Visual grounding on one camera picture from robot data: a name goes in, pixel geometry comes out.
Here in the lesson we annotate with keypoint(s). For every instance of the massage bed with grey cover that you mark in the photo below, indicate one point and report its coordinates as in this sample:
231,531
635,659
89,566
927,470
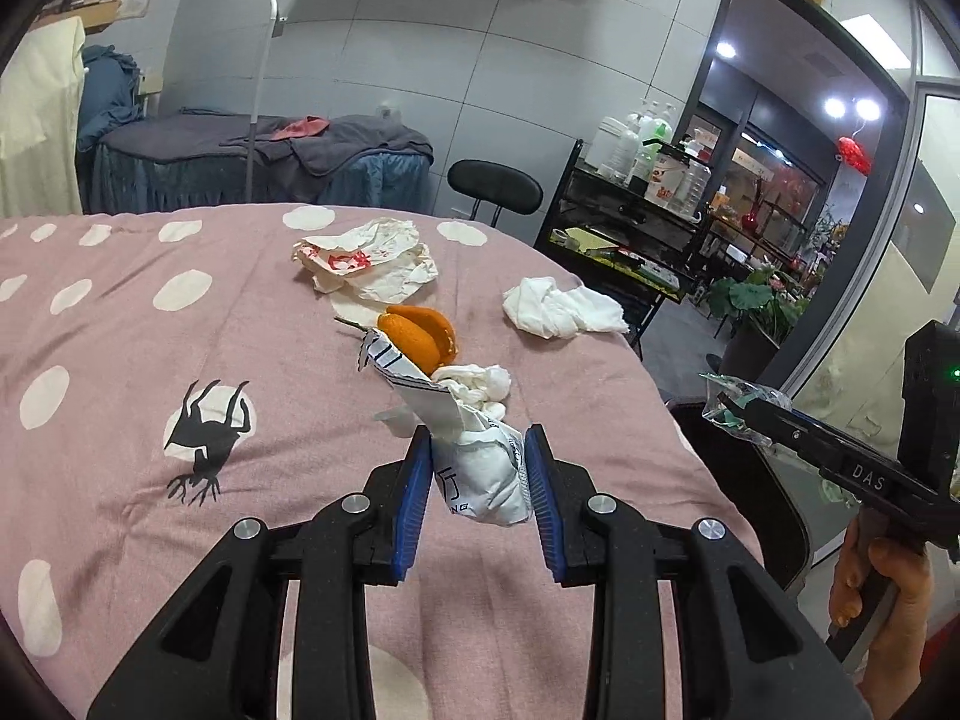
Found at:
195,165

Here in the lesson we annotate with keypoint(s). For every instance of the cream cloth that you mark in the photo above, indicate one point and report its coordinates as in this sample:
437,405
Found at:
41,127

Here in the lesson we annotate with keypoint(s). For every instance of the white plastic packet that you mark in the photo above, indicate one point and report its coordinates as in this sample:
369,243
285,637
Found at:
480,472

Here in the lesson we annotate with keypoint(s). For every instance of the white crumpled tissue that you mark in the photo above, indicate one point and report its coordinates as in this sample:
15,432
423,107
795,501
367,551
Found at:
472,384

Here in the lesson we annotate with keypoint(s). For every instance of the person's right hand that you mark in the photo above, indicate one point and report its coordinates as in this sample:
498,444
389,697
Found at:
907,600

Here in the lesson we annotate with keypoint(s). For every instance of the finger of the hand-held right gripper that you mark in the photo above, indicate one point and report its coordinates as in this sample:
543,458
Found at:
795,431

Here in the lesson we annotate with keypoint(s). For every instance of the red hanging ornament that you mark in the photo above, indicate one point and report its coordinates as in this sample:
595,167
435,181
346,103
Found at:
855,156

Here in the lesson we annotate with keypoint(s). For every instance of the green potted plant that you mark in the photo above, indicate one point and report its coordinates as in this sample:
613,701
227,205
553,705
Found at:
757,300

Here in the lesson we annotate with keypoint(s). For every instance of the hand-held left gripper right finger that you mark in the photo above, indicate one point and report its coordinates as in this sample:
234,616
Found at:
541,502

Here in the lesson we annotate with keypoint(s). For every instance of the red cloth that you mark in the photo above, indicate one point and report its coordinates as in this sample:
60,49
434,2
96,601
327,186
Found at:
300,127

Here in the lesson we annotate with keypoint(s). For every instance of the orange peel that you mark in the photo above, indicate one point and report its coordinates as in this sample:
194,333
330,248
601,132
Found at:
420,337

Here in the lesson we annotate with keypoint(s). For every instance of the crumpled paper wrapper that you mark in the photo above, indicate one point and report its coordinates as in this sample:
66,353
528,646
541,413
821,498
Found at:
367,259

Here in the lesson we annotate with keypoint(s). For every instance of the bottles on cart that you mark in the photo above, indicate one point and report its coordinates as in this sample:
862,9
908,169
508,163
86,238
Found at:
652,139

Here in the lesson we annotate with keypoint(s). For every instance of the stack of clear cups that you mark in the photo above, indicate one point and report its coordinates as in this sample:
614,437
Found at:
694,184

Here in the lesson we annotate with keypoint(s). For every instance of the pink polka dot blanket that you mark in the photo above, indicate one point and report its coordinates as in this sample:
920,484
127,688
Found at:
150,330

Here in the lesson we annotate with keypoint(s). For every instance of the black cart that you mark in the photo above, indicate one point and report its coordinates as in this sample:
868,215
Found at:
607,232

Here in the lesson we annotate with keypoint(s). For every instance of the white crumpled cloth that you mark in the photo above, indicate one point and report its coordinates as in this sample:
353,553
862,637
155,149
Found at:
562,307

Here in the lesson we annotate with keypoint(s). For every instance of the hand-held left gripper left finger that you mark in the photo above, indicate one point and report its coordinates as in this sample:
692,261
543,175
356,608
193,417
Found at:
416,510

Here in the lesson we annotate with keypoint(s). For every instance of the blue cloth pile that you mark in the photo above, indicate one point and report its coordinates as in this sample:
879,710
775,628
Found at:
112,97

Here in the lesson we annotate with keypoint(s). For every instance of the black trash bin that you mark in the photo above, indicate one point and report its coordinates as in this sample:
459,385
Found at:
765,510

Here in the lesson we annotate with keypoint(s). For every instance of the black chair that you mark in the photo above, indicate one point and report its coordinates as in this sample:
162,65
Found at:
495,184

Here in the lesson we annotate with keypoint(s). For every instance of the white lamp stand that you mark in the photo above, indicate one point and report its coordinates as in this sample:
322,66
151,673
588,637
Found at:
262,90

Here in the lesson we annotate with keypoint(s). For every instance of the dark door frame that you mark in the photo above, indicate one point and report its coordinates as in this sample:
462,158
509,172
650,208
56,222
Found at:
720,37

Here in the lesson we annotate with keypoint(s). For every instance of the clear plastic wrapper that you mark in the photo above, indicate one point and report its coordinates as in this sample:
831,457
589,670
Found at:
724,411

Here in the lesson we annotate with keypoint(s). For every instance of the large white bottle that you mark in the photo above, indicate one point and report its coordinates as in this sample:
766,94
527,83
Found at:
611,146

